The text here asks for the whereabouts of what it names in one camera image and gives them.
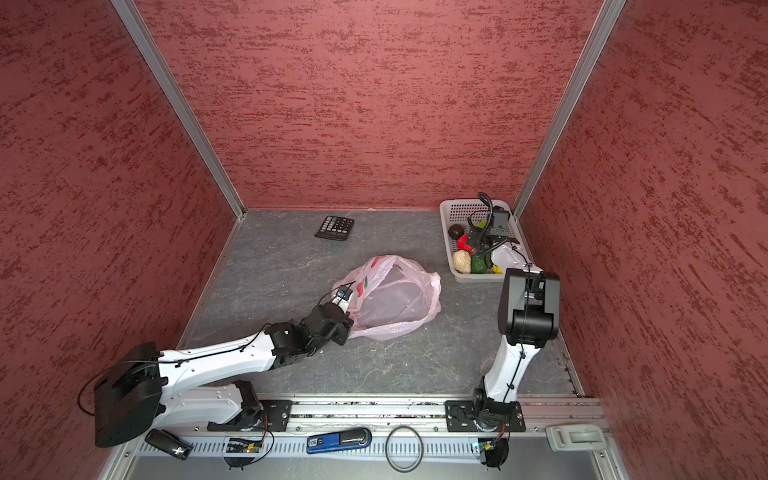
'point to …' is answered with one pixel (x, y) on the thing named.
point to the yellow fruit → (497, 269)
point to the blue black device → (338, 440)
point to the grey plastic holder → (576, 437)
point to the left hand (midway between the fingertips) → (347, 319)
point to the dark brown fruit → (456, 231)
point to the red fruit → (462, 243)
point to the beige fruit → (462, 261)
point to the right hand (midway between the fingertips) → (477, 239)
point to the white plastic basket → (457, 211)
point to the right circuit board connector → (496, 451)
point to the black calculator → (335, 228)
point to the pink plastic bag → (393, 296)
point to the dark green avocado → (478, 264)
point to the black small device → (169, 443)
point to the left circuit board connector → (241, 446)
